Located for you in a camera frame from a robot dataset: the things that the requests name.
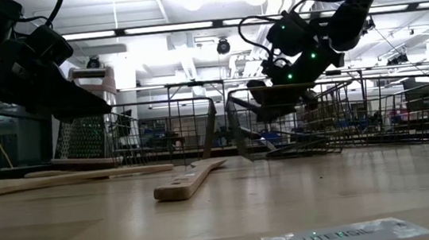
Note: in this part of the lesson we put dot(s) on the black computer monitor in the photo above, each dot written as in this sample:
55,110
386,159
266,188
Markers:
419,92

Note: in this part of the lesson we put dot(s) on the white round ceiling lamp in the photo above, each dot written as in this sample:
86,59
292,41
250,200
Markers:
192,0

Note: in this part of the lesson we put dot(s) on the wooden spoon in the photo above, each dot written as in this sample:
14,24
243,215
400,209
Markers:
181,185

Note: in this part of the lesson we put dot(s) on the pink metal box grater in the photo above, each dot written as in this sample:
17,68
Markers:
80,138

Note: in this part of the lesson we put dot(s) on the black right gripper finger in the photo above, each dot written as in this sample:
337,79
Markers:
280,101

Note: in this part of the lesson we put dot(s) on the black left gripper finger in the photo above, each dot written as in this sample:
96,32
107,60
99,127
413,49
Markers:
76,100

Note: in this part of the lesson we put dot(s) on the long wooden slotted spatula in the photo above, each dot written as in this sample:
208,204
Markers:
85,177

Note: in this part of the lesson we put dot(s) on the black table frame rails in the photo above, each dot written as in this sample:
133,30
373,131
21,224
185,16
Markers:
4,173

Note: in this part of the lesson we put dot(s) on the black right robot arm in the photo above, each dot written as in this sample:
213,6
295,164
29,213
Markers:
361,0

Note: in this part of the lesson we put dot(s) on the black dome ceiling camera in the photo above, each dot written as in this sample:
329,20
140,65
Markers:
223,46
92,63

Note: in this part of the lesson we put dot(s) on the black ceiling projector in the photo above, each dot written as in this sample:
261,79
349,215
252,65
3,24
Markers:
398,59

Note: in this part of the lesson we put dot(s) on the short wooden slotted spatula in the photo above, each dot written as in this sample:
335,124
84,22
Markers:
44,174

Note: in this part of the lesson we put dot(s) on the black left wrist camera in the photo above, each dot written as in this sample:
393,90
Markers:
48,43

